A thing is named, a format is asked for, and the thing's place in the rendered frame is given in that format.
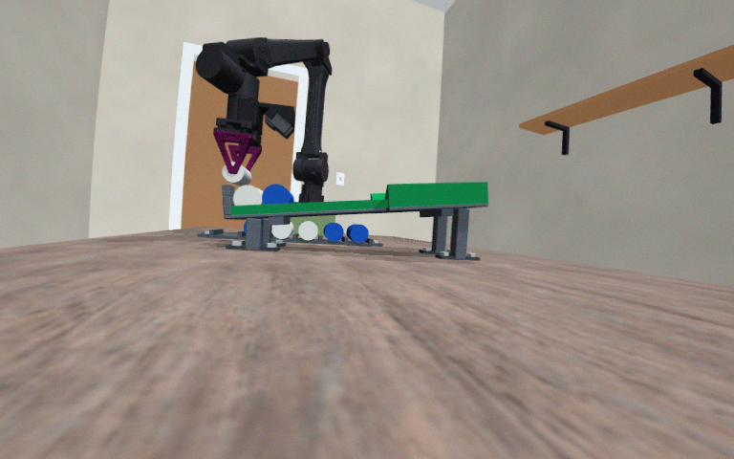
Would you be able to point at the white cylinder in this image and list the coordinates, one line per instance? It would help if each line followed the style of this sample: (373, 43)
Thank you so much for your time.
(242, 178)
(282, 231)
(308, 230)
(247, 195)

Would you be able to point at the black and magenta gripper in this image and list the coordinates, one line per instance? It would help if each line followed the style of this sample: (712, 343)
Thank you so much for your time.
(247, 144)

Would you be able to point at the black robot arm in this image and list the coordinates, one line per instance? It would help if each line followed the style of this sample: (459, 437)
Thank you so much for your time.
(224, 68)

